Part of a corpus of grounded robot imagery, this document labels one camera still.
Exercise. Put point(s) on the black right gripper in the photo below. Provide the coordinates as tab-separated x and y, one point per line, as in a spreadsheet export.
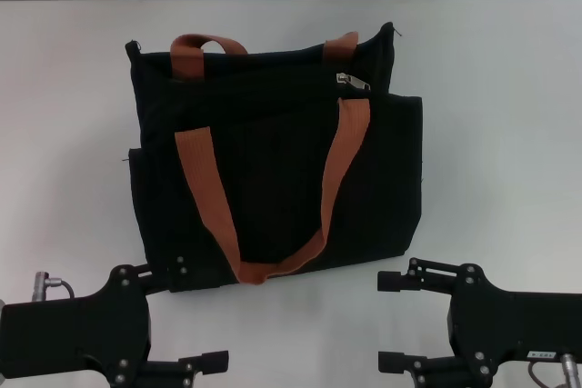
518	324

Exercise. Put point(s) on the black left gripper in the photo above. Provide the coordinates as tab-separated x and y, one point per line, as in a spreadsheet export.
77	329

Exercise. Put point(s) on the silver zipper pull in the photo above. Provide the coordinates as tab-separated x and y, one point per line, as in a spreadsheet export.
354	82

